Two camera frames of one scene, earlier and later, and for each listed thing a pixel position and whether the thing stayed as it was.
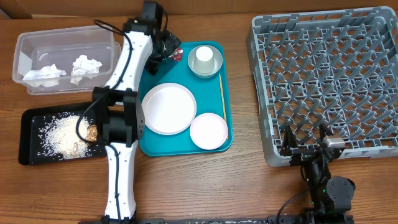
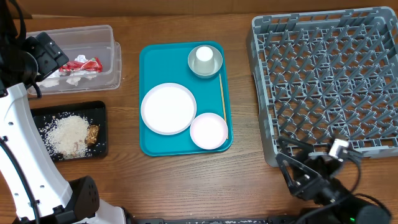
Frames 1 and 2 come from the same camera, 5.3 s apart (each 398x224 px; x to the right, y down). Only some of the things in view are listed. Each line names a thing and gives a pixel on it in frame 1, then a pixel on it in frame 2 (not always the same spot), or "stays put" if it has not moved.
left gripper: (171, 41) -> (50, 56)
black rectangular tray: (61, 132) stays put
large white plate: (169, 108) stays put
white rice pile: (63, 136) stays put
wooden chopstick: (222, 103) stays put
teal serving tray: (217, 98) -> (167, 62)
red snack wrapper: (176, 55) -> (95, 65)
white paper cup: (204, 61) stays put
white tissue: (84, 67) stays put
